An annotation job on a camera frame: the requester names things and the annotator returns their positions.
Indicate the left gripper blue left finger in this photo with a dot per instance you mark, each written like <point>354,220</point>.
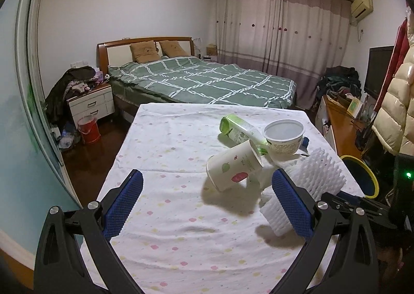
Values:
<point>119,202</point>

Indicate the right brown pillow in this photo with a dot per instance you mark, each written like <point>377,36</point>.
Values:
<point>172,49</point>

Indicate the wooden bed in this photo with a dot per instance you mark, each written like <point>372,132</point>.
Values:
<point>118,53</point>

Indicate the black clothes on cabinet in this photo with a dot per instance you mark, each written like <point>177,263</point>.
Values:
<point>57,108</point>

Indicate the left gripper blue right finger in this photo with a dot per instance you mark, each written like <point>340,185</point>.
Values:
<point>296,203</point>

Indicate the white bedside cabinet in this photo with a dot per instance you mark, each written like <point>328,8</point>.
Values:
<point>98,103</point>

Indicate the black television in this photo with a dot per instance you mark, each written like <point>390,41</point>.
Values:
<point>378,62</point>

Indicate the white plastic bowl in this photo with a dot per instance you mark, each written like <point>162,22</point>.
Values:
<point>284,136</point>

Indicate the striped pink curtain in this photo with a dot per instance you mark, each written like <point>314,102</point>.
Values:
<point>295,39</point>

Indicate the cream puffer jacket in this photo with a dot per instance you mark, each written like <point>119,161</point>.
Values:
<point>394,122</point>

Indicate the sliding wardrobe door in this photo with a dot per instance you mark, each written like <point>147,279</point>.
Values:
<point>33,174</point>

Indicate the red garment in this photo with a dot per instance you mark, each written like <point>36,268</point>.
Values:
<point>399,51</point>

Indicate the white paper cup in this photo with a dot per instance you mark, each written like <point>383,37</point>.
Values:
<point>233,165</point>

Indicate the yellow rimmed trash bin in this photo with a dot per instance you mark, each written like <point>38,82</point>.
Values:
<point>363,175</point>

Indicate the brown pillow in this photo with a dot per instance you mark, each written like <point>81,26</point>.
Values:
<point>172,49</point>
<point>144,52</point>

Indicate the wooden sideboard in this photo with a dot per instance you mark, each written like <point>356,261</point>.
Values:
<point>338,127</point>

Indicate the green white drink bottle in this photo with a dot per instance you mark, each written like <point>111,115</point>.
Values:
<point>239,131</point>

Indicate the green checked duvet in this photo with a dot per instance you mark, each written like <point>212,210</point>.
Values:
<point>191,80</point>

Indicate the small cardboard box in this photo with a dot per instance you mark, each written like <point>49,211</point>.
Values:
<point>211,50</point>

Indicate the white floral table cloth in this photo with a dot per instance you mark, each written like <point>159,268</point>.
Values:
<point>183,236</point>

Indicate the red bucket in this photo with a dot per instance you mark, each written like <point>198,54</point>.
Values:
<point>88,128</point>

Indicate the beige air conditioner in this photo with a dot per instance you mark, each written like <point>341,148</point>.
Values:
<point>360,9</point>

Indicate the pile of dark clothes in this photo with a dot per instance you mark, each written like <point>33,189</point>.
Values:
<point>337,77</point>

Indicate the blue white wrapper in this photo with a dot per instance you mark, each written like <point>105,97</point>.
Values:
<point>303,147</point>

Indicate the left brown pillow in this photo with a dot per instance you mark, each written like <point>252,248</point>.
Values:
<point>144,52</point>

